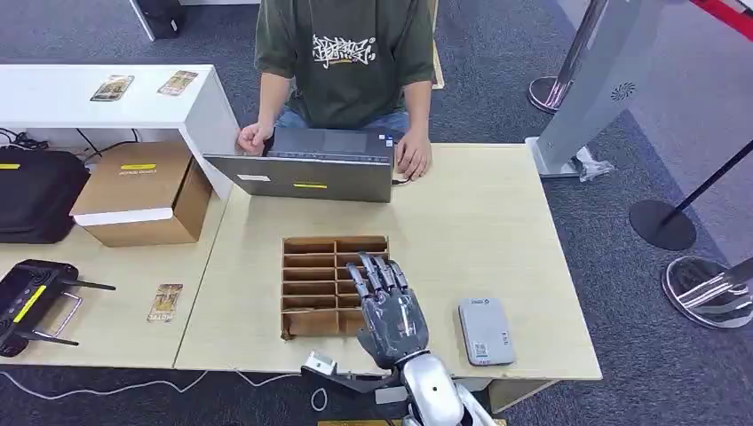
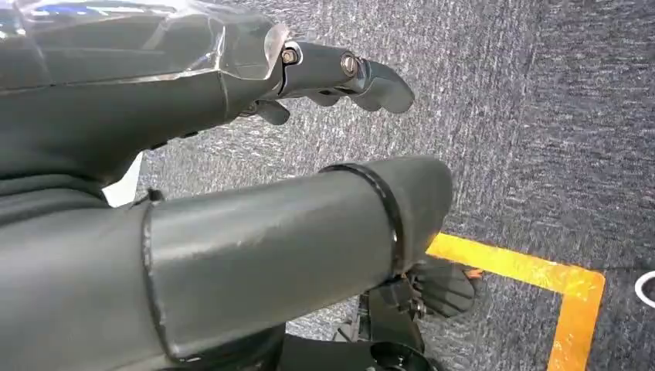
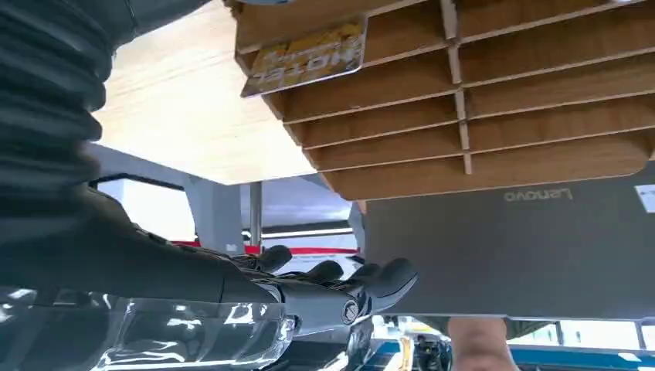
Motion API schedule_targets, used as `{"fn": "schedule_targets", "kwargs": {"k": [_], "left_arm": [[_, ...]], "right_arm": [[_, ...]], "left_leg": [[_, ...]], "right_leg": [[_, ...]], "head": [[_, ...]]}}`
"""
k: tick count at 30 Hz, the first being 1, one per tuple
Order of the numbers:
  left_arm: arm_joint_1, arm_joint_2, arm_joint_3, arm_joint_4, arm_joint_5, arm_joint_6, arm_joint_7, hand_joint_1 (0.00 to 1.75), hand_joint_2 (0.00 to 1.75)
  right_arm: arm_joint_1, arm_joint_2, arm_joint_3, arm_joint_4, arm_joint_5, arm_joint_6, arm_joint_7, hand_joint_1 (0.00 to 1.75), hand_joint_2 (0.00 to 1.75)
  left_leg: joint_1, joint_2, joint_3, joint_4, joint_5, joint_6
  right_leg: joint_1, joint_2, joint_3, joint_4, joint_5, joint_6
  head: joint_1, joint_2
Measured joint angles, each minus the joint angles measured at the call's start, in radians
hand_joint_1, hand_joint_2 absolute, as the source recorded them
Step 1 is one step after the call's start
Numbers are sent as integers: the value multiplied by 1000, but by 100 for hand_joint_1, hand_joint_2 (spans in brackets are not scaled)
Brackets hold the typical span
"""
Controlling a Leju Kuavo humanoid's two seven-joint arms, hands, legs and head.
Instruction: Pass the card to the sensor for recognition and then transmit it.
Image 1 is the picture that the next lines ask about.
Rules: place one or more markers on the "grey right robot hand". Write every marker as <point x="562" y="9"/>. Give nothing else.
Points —
<point x="394" y="323"/>

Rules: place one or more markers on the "person's left hand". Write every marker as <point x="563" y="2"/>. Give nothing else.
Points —
<point x="413" y="156"/>

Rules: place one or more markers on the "person's right hand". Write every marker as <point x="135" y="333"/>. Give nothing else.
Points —
<point x="254" y="138"/>

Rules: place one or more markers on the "printed card with pale border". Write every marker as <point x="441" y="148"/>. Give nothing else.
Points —
<point x="177" y="83"/>

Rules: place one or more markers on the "grey laptop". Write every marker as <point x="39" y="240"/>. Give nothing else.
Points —
<point x="317" y="176"/>

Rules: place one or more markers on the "wooden card slot box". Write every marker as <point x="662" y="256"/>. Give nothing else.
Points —
<point x="309" y="323"/>

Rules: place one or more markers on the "beige wooden panel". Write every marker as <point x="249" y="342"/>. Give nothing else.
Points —
<point x="439" y="73"/>

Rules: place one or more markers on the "person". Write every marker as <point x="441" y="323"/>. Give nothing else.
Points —
<point x="353" y="88"/>

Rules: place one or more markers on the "grey flat rectangular device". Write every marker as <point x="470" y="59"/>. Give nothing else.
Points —
<point x="486" y="332"/>

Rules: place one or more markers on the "pale wooden main desk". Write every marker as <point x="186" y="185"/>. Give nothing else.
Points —
<point x="488" y="235"/>

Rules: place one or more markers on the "brown cardboard box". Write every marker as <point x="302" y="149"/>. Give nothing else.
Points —
<point x="138" y="188"/>

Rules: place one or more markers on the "chrome stanchion with tall pole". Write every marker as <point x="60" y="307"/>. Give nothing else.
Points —
<point x="547" y="94"/>

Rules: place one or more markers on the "printed card with dark picture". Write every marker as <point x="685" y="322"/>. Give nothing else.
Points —
<point x="112" y="88"/>

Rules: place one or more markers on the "white side table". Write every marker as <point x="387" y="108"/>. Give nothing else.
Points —
<point x="88" y="97"/>

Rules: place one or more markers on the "clear plastic wrap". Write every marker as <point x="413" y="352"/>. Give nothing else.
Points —
<point x="594" y="169"/>

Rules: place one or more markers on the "printed card in clear sleeve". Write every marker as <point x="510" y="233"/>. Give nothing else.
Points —
<point x="164" y="303"/>

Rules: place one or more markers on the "pale wooden side desk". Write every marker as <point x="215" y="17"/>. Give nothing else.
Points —
<point x="117" y="276"/>

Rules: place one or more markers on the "grey kiosk stand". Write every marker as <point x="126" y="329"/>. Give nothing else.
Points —
<point x="600" y="88"/>

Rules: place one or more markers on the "black carry case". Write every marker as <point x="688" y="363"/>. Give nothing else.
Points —
<point x="35" y="197"/>

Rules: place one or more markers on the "black stanchion with black pole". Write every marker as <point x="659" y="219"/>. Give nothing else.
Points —
<point x="662" y="226"/>

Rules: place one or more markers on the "black remote controller with antennas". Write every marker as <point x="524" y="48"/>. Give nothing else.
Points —
<point x="26" y="300"/>

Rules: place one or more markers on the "chrome stanchion with wide base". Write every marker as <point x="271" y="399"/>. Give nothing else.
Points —
<point x="700" y="294"/>

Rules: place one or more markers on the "red barrier belt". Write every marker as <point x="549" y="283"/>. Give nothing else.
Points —
<point x="720" y="14"/>

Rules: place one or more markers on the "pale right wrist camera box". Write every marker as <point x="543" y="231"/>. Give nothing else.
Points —
<point x="319" y="363"/>

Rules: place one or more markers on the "black cabinet with white frame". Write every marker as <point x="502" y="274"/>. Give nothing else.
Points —
<point x="159" y="17"/>

